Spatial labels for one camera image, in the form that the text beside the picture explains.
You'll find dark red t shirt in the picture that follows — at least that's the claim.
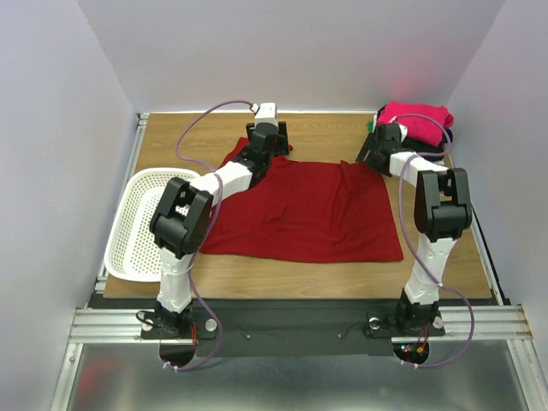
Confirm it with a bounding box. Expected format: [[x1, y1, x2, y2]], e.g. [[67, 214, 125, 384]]
[[201, 156, 403, 263]]

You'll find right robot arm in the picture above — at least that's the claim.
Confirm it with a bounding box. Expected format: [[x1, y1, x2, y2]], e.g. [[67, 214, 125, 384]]
[[356, 122, 472, 334]]

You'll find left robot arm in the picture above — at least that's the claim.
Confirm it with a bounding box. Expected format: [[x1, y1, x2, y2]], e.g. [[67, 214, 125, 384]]
[[138, 122, 289, 339]]

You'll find pink folded t shirt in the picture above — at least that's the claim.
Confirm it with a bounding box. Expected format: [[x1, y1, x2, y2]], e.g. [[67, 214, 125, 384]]
[[376, 100, 455, 146]]

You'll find black folded t shirt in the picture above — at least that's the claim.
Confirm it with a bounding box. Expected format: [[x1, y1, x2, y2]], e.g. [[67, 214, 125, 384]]
[[402, 125, 454, 162]]

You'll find white perforated plastic basket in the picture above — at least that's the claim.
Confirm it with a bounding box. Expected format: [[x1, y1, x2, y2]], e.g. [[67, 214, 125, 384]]
[[104, 168, 199, 283]]

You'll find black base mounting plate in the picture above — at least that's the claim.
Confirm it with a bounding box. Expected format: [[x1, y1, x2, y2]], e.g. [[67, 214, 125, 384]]
[[87, 295, 446, 359]]

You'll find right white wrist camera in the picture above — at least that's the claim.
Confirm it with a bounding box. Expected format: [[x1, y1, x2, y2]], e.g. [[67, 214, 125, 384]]
[[398, 124, 408, 140]]

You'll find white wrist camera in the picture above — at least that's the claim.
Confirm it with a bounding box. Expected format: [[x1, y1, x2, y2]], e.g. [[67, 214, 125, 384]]
[[252, 103, 278, 127], [398, 124, 408, 140]]

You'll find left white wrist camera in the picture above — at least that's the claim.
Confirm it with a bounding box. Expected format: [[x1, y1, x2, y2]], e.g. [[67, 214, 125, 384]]
[[252, 103, 278, 127]]

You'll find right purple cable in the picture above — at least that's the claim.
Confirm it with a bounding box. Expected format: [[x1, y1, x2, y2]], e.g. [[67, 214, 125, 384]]
[[391, 114, 474, 370]]

